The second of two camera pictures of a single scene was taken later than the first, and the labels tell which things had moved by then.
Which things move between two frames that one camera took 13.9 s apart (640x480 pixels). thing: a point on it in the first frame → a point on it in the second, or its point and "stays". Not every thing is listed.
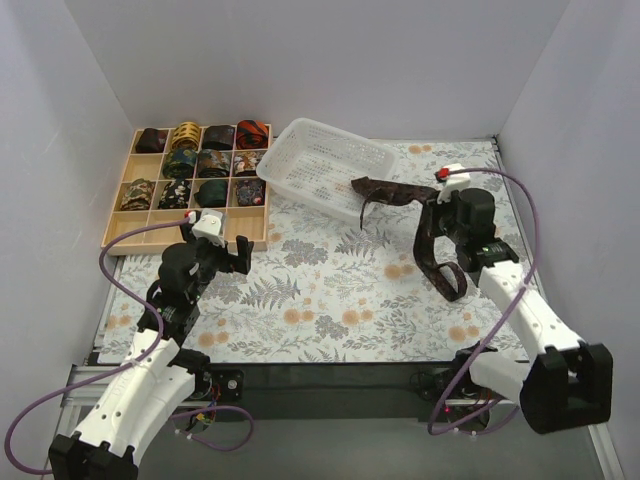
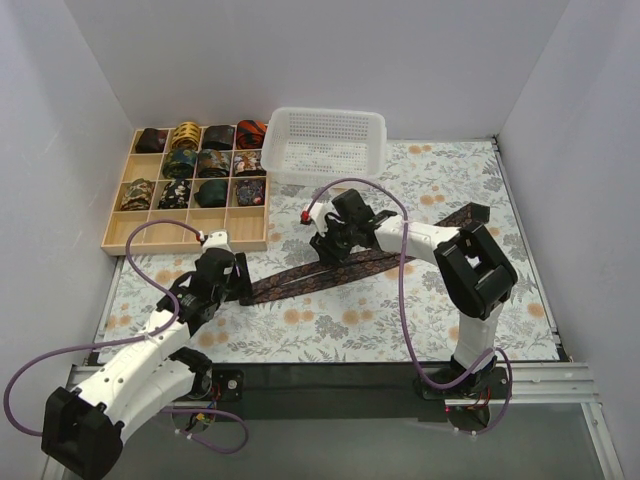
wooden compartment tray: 171,172 stays
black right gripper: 445,215 → 326,244
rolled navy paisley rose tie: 251,192 stays
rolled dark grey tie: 219,137 stays
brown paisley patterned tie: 399,194 → 280,279
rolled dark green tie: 212,193 stays
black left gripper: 232,259 → 241,278
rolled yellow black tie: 186,135 stays
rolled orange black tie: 251,134 stays
